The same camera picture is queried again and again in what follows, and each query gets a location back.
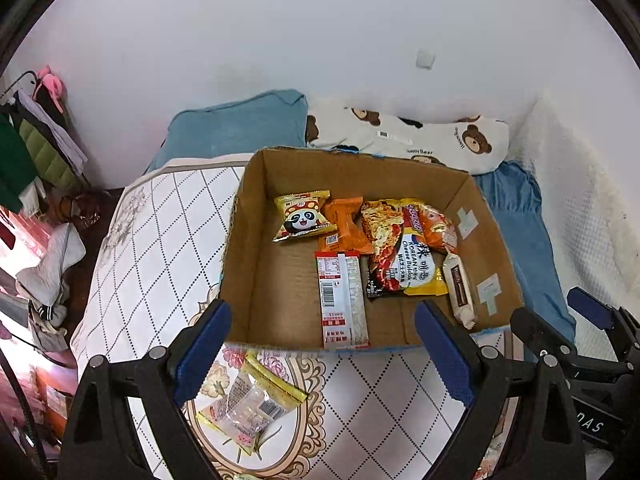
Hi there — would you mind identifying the pink hat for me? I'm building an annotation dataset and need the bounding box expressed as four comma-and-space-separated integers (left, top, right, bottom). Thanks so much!
34, 65, 64, 114

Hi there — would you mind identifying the orange snack packet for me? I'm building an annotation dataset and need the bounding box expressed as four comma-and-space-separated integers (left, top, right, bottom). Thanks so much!
318, 197, 373, 256

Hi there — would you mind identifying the clothes rack with clothes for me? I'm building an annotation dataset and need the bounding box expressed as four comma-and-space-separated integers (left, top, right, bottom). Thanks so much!
1, 70, 115, 356

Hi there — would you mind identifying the white patterned quilt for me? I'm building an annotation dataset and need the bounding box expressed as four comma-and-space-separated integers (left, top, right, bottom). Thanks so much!
69, 153, 526, 480

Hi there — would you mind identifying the yellow panda snack packet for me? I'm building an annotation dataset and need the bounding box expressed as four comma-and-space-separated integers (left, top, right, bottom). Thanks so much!
272, 190, 337, 243

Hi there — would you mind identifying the white bear print pillow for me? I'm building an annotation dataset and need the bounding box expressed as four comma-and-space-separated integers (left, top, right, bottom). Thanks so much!
305, 104, 510, 176

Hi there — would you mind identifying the brown cardboard box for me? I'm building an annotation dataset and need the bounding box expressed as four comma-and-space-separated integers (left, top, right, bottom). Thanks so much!
220, 148, 524, 351

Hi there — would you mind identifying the clear yellow-edged snack packet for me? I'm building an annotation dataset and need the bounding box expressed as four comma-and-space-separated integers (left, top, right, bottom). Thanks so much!
198, 348, 307, 455

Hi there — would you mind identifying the Korean cheese ramen packet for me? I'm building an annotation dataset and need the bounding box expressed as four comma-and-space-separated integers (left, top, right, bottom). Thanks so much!
360, 198, 448, 300

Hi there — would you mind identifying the red white long snack packet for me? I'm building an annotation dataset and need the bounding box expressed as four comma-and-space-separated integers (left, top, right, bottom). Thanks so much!
314, 252, 370, 350

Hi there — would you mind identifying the white wall switch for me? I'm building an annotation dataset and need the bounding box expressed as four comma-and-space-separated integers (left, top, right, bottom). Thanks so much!
416, 49, 435, 70

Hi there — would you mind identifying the blue blanket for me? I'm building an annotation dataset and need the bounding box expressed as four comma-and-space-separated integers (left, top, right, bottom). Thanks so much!
474, 160, 576, 341

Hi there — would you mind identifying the white thermometer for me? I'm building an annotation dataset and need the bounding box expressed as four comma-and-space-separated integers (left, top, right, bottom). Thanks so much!
378, 130, 413, 145

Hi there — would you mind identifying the orange cookie packet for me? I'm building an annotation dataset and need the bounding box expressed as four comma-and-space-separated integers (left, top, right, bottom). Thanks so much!
400, 198, 458, 254

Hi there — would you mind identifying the teal blue pillow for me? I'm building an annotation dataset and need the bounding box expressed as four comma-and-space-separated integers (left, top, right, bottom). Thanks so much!
146, 90, 308, 171

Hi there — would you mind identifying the white brown cookie bar packet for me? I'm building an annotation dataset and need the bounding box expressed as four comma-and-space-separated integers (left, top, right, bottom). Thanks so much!
442, 252, 477, 330

